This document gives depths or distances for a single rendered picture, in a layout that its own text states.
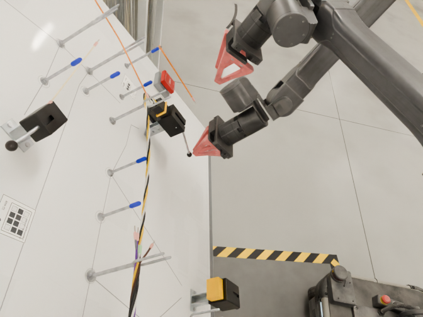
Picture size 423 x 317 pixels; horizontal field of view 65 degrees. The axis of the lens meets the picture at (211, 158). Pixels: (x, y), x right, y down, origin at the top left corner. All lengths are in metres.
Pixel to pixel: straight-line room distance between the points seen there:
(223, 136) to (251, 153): 1.61
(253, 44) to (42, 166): 0.41
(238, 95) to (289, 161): 1.75
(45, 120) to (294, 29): 0.39
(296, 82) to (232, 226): 1.37
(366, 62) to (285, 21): 0.13
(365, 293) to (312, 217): 0.60
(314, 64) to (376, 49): 0.23
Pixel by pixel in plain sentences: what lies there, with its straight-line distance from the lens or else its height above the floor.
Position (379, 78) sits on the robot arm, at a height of 1.45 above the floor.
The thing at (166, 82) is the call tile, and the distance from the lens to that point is 0.94.
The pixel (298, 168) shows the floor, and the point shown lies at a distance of 2.44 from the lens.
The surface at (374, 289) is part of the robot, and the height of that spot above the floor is 0.24.
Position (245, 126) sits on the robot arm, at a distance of 0.75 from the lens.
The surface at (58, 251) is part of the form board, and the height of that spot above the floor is 1.21.
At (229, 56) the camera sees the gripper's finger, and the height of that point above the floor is 1.36.
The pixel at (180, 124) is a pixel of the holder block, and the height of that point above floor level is 1.15.
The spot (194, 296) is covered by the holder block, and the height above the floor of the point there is 0.94.
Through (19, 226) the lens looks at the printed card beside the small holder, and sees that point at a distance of 0.50.
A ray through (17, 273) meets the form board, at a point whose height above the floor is 1.24.
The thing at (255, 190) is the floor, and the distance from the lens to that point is 2.18.
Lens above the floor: 1.68
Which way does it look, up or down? 48 degrees down
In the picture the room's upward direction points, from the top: 16 degrees clockwise
